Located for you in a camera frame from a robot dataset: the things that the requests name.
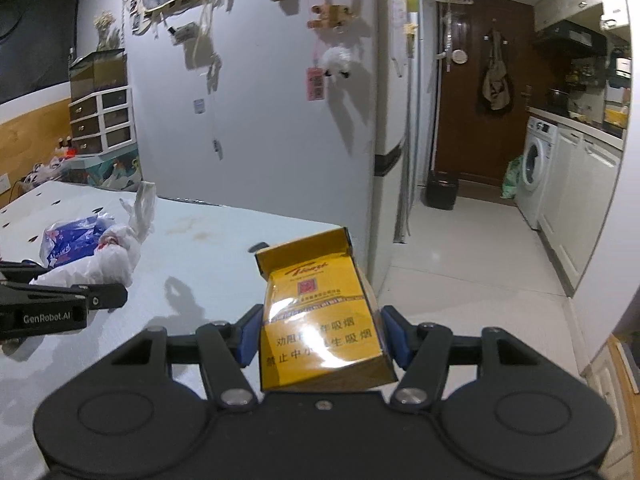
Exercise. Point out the white plastic bag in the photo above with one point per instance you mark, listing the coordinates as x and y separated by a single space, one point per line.
115 260

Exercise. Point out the white round door ornament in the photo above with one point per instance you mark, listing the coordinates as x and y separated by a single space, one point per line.
459 56

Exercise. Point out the white drawer unit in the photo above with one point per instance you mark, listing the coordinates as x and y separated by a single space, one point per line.
102 120

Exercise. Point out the white kitchen cabinets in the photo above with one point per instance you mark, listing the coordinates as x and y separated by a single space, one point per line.
580 190

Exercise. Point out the green sticky note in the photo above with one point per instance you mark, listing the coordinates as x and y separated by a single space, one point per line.
411 1

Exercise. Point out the white plush sheep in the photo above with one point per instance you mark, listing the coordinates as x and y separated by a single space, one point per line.
337 62

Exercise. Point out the black range hood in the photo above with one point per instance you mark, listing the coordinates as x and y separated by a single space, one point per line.
570 37

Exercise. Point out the clear glass box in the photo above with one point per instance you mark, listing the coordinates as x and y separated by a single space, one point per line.
97 72

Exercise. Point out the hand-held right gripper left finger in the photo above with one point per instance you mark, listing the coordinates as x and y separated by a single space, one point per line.
247 340

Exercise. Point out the white refrigerator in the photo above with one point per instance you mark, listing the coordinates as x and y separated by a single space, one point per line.
390 110

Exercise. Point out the wooden hanging toy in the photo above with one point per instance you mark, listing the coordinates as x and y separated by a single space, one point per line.
330 16

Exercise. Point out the dried flowers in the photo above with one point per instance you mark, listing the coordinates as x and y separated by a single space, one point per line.
106 27

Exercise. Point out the black trash bin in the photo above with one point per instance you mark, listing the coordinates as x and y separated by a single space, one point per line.
442 190

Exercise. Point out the white cabinet with wooden top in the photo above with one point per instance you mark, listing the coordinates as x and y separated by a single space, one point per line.
607 375

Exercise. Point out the small white card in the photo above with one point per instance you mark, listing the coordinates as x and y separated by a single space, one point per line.
199 106

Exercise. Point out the pile of plush toys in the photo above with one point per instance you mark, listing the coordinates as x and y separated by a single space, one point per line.
52 167

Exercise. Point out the green plastic bag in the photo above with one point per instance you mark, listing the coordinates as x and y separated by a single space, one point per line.
511 179

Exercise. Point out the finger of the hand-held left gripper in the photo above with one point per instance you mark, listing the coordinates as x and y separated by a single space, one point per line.
20 269
107 296

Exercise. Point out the blue printed plastic packet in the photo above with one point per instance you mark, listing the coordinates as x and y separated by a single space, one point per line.
70 242

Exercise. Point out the teal patterned box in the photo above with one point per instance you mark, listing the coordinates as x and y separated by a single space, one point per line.
115 170

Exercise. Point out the white wall socket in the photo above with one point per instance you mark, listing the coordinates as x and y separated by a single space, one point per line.
4 183

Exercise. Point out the white washing machine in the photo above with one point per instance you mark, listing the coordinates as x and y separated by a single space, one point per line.
537 160

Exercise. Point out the yellow cigarette box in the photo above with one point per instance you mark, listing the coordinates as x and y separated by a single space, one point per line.
320 320

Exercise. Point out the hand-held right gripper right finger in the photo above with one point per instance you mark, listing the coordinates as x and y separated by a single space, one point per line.
395 342

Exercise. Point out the beige hanging bag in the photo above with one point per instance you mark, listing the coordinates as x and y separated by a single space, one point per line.
495 82

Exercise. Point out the yellow package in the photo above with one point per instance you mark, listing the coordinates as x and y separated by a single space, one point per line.
615 117

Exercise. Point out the black cooking pot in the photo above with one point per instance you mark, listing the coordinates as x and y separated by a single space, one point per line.
557 97

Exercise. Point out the brown wooden door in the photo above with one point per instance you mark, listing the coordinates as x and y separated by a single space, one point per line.
470 125

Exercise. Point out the pink hanging tag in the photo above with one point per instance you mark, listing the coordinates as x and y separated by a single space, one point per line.
315 85

